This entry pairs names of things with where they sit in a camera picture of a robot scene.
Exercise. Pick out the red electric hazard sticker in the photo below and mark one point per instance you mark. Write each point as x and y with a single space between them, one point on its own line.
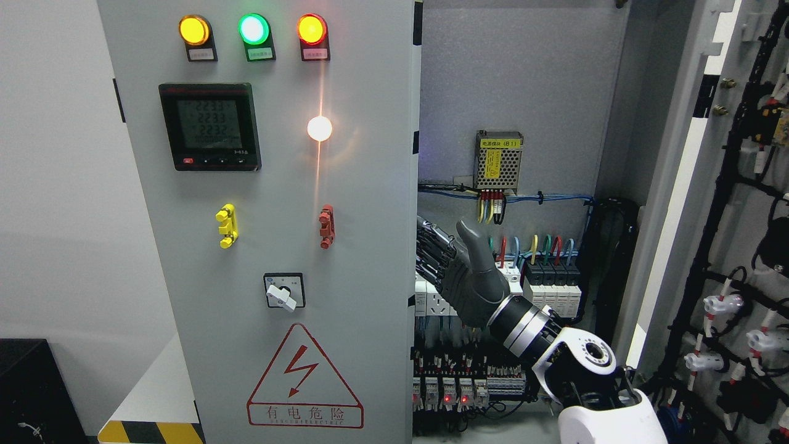
302 388

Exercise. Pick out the metal mesh power supply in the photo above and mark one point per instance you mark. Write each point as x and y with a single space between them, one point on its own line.
498 156

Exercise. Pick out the yellow indicator light left door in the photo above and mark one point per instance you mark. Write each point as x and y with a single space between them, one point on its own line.
194 30

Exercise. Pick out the black white surge protector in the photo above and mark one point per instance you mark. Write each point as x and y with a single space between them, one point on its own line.
556 286

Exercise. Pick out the white rotary selector switch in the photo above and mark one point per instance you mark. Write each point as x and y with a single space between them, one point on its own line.
284 290

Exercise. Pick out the white indicator light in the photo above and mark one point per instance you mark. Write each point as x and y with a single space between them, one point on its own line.
319 128

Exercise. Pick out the red indicator light left door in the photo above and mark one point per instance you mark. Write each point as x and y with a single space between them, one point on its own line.
312 29

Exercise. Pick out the white socket breaker row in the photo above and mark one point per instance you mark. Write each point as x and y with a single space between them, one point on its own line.
428 301

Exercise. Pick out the black box at left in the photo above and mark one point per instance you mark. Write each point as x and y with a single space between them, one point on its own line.
35 404

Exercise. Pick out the grey robotic right hand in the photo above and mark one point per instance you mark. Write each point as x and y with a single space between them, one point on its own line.
462 269

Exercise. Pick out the green indicator light left door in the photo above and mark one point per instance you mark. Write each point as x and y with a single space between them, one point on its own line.
254 29

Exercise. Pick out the black digital power meter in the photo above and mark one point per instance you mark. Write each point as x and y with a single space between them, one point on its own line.
211 126

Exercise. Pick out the yellow terminal connector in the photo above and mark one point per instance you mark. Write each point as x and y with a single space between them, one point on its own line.
228 227

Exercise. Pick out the red terminal connector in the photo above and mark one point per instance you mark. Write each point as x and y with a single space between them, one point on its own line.
326 226

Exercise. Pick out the grey cabinet door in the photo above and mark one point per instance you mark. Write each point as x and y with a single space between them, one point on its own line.
364 77
697 139

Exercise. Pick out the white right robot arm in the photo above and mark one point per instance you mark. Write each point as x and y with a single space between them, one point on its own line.
577 370

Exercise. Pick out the relay terminal row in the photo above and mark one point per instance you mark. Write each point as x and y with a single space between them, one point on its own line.
470 377

